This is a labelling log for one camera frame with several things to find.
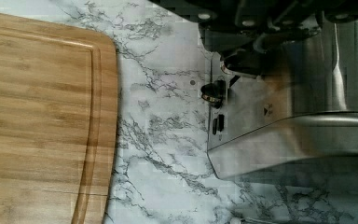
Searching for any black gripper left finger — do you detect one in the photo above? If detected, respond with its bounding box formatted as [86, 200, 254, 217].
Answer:
[220, 31, 319, 78]

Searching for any stainless steel toaster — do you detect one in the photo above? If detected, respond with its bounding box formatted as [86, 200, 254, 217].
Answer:
[207, 21, 358, 179]

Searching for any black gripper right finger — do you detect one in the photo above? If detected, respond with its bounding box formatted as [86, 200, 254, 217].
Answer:
[324, 7, 358, 23]

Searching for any bamboo cutting board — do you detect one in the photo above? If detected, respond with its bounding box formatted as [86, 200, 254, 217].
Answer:
[0, 14, 118, 224]

